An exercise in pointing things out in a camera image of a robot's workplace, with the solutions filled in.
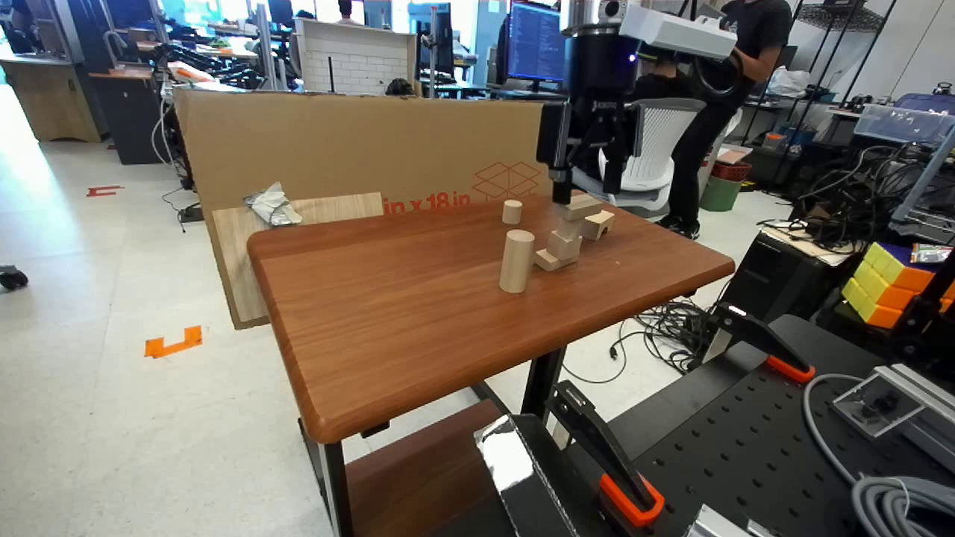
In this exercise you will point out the shiny metal plate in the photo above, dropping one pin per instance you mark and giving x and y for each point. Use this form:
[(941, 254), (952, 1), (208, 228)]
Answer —
[(506, 459)]

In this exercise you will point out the tall wooden cylinder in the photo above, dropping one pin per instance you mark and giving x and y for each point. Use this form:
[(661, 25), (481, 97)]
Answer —
[(517, 262)]

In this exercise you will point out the small black orange clamp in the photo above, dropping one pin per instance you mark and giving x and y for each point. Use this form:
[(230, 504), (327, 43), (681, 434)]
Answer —
[(757, 336)]

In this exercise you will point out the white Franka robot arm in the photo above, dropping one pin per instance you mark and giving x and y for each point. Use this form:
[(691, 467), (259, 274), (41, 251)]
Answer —
[(675, 30)]

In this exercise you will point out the computer monitor blue screen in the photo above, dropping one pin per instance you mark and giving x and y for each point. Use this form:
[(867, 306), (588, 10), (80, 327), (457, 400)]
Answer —
[(533, 46)]

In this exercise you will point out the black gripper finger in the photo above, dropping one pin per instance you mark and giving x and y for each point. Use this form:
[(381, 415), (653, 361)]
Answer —
[(562, 158), (620, 151)]

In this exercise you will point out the large cardboard box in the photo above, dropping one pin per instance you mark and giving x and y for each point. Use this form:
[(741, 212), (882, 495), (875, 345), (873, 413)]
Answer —
[(360, 145)]

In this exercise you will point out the rectangular wooden block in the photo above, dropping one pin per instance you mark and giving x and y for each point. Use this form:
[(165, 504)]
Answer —
[(585, 206)]

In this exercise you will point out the notched wooden cube block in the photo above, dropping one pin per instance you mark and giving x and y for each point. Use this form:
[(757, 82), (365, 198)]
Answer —
[(600, 224)]

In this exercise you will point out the crumpled white plastic sheet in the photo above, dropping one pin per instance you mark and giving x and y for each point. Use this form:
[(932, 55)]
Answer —
[(271, 206)]

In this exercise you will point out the light wooden panel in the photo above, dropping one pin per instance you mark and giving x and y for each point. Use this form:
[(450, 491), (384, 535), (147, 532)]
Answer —
[(233, 270)]

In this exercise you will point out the black object on floor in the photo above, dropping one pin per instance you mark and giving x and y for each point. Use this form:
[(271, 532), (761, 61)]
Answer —
[(14, 279)]

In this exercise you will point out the white office chair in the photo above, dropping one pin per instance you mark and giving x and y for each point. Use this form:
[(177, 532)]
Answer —
[(661, 151)]

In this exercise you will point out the upright wooden block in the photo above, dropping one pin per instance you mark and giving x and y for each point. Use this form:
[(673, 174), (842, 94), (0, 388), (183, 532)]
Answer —
[(565, 245)]

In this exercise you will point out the black cabinet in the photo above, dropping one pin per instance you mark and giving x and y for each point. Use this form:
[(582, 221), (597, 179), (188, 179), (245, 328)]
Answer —
[(130, 113)]

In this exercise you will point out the grey power outlet box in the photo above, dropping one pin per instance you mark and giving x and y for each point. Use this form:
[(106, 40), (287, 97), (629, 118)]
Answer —
[(882, 404)]

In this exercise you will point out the light wooden cabinet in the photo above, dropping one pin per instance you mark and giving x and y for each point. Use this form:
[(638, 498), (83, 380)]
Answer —
[(48, 98)]

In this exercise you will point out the brown wooden base board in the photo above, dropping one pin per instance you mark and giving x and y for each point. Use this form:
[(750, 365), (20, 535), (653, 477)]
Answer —
[(420, 482)]

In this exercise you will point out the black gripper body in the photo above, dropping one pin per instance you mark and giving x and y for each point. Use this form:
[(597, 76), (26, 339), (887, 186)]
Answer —
[(600, 76)]

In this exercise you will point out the black table frame legs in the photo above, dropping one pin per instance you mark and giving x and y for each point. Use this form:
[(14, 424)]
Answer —
[(542, 383)]

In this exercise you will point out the white whiteboard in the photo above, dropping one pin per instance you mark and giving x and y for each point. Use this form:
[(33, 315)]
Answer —
[(360, 61)]

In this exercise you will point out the black box case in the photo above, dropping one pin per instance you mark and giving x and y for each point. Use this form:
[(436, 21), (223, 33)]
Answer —
[(781, 274)]

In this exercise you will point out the green bin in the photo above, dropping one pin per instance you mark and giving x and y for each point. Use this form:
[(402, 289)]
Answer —
[(718, 195)]

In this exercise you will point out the small wooden cylinder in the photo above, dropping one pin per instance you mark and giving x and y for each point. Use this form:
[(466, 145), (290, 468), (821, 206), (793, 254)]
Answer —
[(512, 212)]

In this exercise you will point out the small wooden wedge block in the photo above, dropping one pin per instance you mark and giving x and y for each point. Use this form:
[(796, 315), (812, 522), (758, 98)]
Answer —
[(548, 260)]

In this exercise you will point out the large black orange clamp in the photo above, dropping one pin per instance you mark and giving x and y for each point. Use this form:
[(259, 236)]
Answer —
[(597, 449)]

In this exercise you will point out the standing person in black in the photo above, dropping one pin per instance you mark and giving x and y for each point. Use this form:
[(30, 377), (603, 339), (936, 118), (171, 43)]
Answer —
[(696, 151)]

